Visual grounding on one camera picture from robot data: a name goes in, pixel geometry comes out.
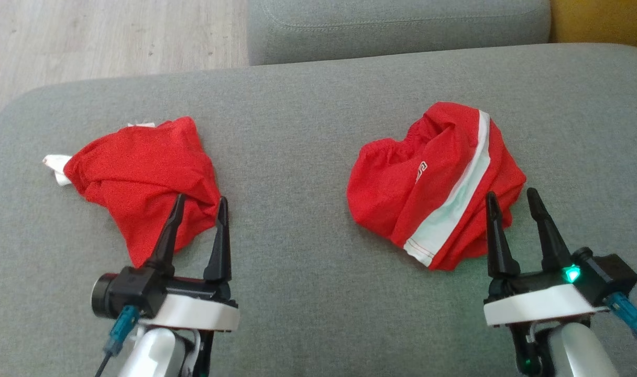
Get cable with teal plug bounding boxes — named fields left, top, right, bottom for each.
left=607, top=292, right=637, bottom=350
left=94, top=305, right=141, bottom=377

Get wide yellow sofa back cushion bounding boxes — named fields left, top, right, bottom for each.
left=550, top=0, right=637, bottom=53

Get red shorts with white stripe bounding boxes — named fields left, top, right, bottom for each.
left=346, top=102, right=528, bottom=272

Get right cable with teal plug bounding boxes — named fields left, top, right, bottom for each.
left=607, top=292, right=637, bottom=350

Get long grey sofa seat cushion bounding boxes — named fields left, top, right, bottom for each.
left=247, top=0, right=553, bottom=66

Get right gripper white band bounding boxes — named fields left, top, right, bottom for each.
left=484, top=188, right=608, bottom=328

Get left cable with teal plug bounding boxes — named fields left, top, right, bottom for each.
left=94, top=305, right=141, bottom=377

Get red jersey with white sleeves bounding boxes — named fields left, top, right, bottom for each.
left=42, top=116, right=223, bottom=268

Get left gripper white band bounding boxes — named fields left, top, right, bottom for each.
left=140, top=194, right=240, bottom=331

